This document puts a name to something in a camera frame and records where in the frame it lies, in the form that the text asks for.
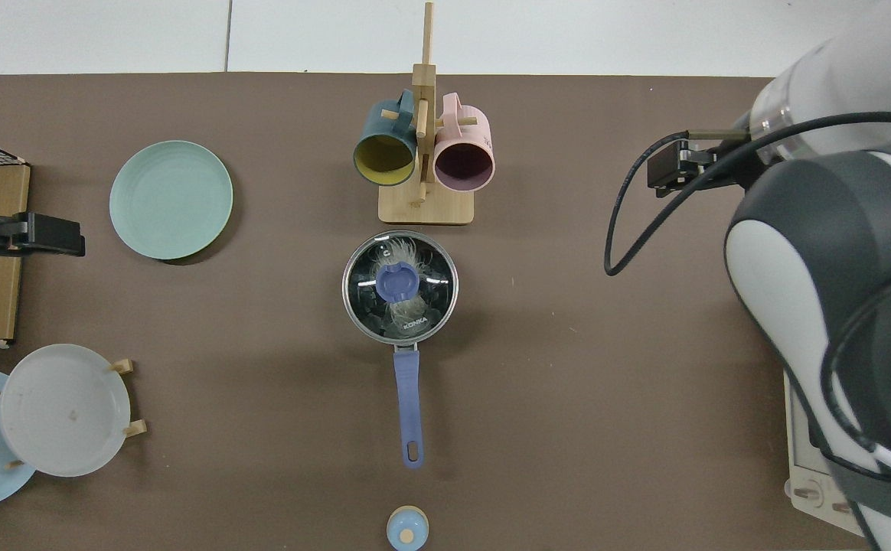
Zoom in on glass lid with blue knob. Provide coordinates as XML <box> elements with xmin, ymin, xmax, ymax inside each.
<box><xmin>343</xmin><ymin>231</ymin><xmax>459</xmax><ymax>344</ymax></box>

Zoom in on white vermicelli bundle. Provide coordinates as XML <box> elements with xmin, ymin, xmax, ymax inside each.
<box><xmin>365</xmin><ymin>237</ymin><xmax>439</xmax><ymax>337</ymax></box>

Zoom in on pale green plate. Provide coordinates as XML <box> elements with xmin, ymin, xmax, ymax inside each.
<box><xmin>109</xmin><ymin>140</ymin><xmax>234</xmax><ymax>261</ymax></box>

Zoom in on wooden plate rack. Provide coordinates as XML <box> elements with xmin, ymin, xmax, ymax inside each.
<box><xmin>0</xmin><ymin>358</ymin><xmax>148</xmax><ymax>470</ymax></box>

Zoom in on grey plate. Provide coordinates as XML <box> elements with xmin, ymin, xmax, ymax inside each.
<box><xmin>0</xmin><ymin>344</ymin><xmax>132</xmax><ymax>478</ymax></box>

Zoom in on pink cup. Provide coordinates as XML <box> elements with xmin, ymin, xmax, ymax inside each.
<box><xmin>432</xmin><ymin>93</ymin><xmax>497</xmax><ymax>192</ymax></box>

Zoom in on brown table cloth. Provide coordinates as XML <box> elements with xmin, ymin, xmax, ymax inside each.
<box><xmin>0</xmin><ymin>73</ymin><xmax>875</xmax><ymax>551</ymax></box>

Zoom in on wooden cup stand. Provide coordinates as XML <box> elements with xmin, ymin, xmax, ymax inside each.
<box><xmin>378</xmin><ymin>2</ymin><xmax>475</xmax><ymax>226</ymax></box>

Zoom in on dark teal cup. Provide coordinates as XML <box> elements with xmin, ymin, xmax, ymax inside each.
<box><xmin>352</xmin><ymin>90</ymin><xmax>419</xmax><ymax>187</ymax></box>

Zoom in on pale toaster oven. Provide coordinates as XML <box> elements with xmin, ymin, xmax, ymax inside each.
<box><xmin>784</xmin><ymin>367</ymin><xmax>871</xmax><ymax>536</ymax></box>

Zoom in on small blue round thing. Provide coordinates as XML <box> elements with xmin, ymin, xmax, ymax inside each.
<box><xmin>386</xmin><ymin>506</ymin><xmax>430</xmax><ymax>551</ymax></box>

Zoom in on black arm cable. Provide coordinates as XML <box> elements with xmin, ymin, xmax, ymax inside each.
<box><xmin>604</xmin><ymin>111</ymin><xmax>891</xmax><ymax>277</ymax></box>

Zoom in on black pot with blue handle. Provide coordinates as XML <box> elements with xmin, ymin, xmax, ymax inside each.
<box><xmin>342</xmin><ymin>230</ymin><xmax>459</xmax><ymax>470</ymax></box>

